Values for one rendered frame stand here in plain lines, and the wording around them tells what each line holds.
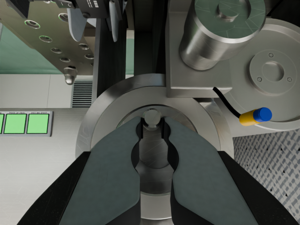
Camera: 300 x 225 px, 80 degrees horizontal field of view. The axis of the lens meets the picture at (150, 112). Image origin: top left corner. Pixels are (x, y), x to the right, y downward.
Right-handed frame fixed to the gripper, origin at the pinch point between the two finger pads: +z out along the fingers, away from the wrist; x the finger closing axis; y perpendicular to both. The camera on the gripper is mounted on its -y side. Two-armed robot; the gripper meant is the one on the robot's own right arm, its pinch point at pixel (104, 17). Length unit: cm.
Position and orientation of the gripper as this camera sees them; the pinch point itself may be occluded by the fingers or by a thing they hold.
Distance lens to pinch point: 26.2
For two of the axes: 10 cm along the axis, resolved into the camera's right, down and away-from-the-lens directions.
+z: -0.2, 1.9, 9.8
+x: 10.0, 0.0, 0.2
